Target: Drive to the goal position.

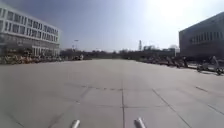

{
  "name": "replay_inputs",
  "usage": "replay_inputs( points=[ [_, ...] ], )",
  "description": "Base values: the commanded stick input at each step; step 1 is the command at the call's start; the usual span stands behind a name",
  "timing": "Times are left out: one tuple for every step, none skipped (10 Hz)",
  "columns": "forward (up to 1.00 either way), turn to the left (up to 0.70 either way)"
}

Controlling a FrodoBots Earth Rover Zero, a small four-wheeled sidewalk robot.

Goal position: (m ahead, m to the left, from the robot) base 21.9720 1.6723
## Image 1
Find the grey paved plaza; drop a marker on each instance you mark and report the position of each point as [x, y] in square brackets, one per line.
[110, 80]

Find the row of parked scooters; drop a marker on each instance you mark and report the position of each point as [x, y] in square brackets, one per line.
[186, 62]

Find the street lamp pole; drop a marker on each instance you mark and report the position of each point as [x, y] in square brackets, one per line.
[75, 44]

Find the dark grey building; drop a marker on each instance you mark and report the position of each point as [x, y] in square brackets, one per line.
[203, 38]

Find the row of distant trees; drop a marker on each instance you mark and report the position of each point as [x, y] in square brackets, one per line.
[116, 54]

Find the row of parked bicycles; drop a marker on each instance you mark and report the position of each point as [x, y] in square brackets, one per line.
[26, 59]

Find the robot's own part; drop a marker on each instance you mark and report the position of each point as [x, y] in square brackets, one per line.
[140, 123]
[75, 124]

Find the distant tower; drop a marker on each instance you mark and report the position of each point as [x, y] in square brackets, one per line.
[140, 45]

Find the white building with window rows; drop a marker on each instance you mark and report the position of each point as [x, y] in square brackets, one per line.
[26, 31]

